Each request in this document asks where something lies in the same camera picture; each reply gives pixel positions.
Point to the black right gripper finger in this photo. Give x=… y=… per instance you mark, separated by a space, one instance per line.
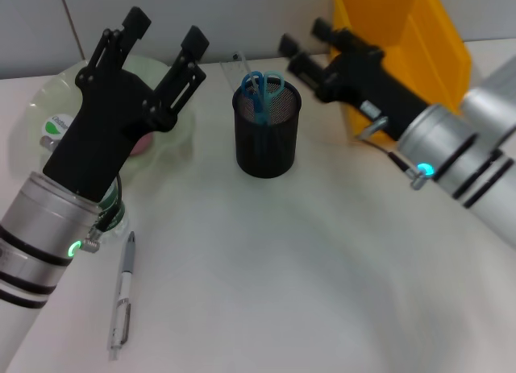
x=306 y=65
x=334 y=32

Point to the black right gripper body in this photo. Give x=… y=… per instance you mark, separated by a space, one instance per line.
x=371 y=87

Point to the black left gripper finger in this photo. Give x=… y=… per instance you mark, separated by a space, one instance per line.
x=181 y=79
x=117 y=42

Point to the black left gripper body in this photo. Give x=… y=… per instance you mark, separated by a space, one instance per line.
x=105 y=131

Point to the pink peach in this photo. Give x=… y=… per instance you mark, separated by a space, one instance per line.
x=143 y=145

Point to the clear green-label water bottle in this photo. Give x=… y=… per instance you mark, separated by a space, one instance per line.
x=56 y=125

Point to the transparent plastic ruler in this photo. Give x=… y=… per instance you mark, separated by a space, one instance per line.
x=235 y=71

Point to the blue plastic scissors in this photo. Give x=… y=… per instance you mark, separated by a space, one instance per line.
x=258 y=99

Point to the grey clear ballpoint pen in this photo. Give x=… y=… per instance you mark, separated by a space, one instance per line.
x=121 y=300

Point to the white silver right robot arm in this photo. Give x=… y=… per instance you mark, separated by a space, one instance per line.
x=443 y=147

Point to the pale green glass fruit plate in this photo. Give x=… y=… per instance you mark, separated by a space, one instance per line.
x=52 y=95

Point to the black mesh pen holder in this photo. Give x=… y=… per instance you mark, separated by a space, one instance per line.
x=266 y=147

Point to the yellow plastic bin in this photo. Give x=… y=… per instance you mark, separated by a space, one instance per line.
x=423 y=46

